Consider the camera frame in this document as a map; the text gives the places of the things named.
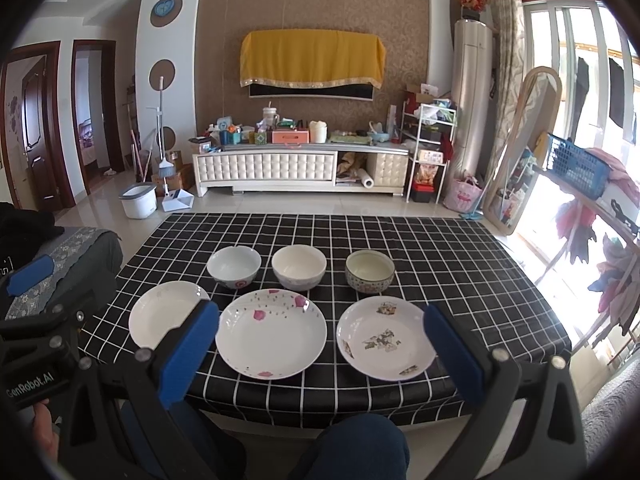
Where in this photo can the pink flower plate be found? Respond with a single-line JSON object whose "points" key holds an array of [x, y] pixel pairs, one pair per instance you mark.
{"points": [[271, 334]]}

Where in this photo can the white metal shelf rack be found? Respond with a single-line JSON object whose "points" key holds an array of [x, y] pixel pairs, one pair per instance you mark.
{"points": [[430, 129]]}

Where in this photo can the cream white bowl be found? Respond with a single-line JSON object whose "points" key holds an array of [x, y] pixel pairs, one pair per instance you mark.
{"points": [[299, 267]]}

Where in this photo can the black white checked tablecloth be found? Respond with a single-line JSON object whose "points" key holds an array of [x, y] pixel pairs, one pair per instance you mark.
{"points": [[453, 263]]}

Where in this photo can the white plastic bin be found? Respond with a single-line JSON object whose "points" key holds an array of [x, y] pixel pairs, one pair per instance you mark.
{"points": [[139, 200]]}

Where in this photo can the tall champagne air conditioner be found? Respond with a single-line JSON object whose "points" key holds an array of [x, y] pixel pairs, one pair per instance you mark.
{"points": [[471, 81]]}

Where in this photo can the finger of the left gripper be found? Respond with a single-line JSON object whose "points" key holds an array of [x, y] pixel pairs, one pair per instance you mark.
{"points": [[26, 278]]}

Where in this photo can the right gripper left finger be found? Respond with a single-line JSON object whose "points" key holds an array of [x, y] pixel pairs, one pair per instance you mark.
{"points": [[160, 381]]}

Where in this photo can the white bowl red mark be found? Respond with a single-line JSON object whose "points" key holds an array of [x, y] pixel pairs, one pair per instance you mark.
{"points": [[234, 267]]}

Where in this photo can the orange storage box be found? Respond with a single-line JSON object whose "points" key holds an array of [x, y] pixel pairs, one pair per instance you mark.
{"points": [[290, 136]]}

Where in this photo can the white tufted tv cabinet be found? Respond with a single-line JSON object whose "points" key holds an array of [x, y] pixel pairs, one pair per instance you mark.
{"points": [[302, 168]]}

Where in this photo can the patterned floral bowl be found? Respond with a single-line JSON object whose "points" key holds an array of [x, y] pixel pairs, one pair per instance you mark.
{"points": [[369, 272]]}

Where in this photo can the blue plastic basket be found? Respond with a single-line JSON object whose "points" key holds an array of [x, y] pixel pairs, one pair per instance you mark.
{"points": [[576, 167]]}

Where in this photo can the yellow cloth covered television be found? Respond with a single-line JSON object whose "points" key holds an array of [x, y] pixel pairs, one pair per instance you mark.
{"points": [[312, 62]]}

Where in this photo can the grey queen cushion cover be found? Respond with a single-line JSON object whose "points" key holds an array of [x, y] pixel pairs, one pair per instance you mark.
{"points": [[84, 259]]}

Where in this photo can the person's blue jeans leg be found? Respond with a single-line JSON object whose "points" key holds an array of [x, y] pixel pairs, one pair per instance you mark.
{"points": [[367, 446]]}

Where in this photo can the person's left hand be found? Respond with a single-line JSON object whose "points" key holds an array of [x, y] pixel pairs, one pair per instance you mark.
{"points": [[43, 432]]}

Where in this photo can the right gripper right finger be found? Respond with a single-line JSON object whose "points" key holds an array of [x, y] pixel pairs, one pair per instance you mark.
{"points": [[548, 441]]}

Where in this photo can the plain white plate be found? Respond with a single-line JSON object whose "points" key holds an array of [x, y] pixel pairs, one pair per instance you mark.
{"points": [[162, 308]]}

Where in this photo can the pink gift bag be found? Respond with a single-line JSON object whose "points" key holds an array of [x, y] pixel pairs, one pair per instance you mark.
{"points": [[462, 194]]}

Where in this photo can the white paper roll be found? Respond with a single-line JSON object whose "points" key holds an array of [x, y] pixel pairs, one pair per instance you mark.
{"points": [[365, 179]]}

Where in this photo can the white dustpan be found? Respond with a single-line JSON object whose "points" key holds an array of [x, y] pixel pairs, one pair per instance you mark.
{"points": [[177, 200]]}

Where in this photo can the dark wooden door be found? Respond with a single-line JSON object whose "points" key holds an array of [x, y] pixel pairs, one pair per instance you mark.
{"points": [[31, 144]]}

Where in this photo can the leaning wooden frame mirror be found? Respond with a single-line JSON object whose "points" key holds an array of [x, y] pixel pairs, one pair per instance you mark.
{"points": [[514, 178]]}

